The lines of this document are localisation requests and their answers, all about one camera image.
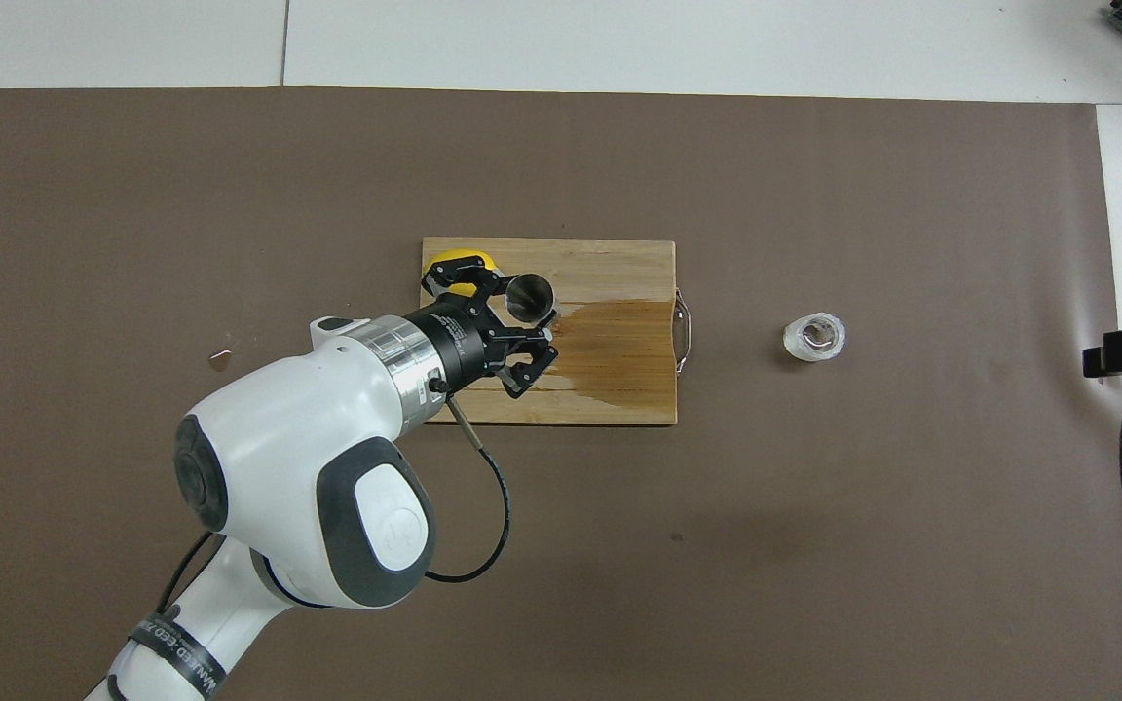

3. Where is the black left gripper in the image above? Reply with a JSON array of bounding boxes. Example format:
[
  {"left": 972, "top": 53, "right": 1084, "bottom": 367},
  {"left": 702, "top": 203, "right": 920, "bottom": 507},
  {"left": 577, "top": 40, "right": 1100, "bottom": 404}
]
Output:
[{"left": 403, "top": 255, "right": 560, "bottom": 400}]

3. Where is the steel double jigger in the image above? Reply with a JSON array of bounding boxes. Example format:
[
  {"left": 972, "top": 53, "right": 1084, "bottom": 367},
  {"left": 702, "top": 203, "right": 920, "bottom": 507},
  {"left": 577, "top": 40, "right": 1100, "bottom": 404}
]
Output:
[{"left": 503, "top": 273, "right": 559, "bottom": 327}]

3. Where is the small clear glass cup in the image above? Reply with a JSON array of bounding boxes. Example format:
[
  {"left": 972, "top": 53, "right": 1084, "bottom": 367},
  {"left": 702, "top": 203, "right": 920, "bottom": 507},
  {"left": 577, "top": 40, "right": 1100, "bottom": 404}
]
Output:
[{"left": 782, "top": 312, "right": 847, "bottom": 364}]

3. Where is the yellow lemon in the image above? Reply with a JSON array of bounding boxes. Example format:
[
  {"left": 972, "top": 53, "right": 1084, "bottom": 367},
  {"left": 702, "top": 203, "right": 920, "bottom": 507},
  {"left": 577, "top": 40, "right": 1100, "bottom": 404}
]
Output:
[{"left": 428, "top": 249, "right": 502, "bottom": 298}]

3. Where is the wooden cutting board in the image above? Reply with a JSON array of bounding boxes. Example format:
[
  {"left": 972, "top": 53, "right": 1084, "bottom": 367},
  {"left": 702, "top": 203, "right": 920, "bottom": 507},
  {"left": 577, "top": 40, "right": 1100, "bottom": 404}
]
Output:
[{"left": 415, "top": 237, "right": 693, "bottom": 426}]

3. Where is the brown paper table mat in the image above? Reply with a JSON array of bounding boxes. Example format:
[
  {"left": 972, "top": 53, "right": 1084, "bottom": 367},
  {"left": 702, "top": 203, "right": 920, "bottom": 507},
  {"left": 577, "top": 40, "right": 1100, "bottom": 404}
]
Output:
[{"left": 0, "top": 86, "right": 1122, "bottom": 701}]

